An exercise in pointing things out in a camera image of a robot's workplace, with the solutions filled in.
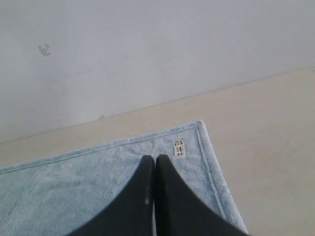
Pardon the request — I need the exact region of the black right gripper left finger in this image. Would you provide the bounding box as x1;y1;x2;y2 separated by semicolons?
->
69;155;155;236

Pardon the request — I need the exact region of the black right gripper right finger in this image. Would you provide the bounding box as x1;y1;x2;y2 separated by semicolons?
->
154;154;246;236

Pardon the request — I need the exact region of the light blue terry towel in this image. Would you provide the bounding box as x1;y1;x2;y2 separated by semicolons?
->
0;121;248;236

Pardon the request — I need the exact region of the white care label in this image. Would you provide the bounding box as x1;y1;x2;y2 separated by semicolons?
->
173;139;186;158

